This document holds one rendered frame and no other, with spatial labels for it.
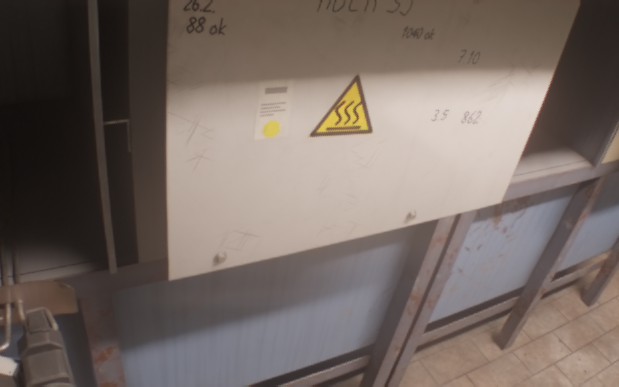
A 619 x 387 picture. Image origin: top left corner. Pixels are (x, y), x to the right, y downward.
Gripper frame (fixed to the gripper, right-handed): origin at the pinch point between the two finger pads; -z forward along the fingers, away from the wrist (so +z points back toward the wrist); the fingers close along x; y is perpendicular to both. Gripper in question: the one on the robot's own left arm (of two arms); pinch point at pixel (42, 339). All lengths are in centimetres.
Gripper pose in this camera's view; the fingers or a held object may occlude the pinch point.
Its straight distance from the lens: 74.3
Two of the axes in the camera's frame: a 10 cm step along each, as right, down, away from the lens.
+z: 4.8, 5.7, -6.6
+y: -8.6, 1.7, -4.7
